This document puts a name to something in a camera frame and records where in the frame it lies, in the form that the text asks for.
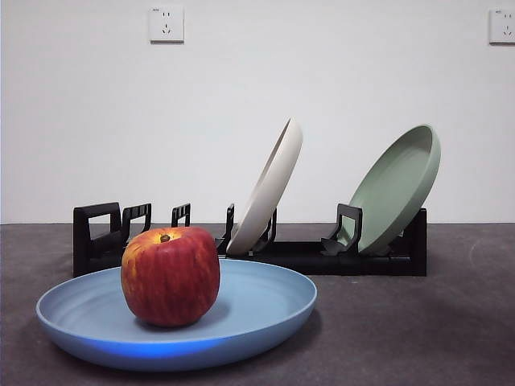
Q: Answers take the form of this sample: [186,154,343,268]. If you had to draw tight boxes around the white wall socket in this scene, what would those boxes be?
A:
[488,8,515,45]
[149,5,185,44]

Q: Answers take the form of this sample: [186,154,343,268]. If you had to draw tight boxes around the red apple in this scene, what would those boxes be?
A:
[121,226,221,328]

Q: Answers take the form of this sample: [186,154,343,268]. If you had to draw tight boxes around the green plate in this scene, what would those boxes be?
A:
[346,123,443,256]

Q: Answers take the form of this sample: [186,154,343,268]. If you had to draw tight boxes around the cream plate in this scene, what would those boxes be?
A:
[225,117,304,256]

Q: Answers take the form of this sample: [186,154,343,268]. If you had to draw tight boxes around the black plate rack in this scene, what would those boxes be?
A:
[72,202,428,278]

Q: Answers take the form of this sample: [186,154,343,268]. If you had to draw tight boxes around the blue plate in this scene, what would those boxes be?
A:
[35,258,319,372]

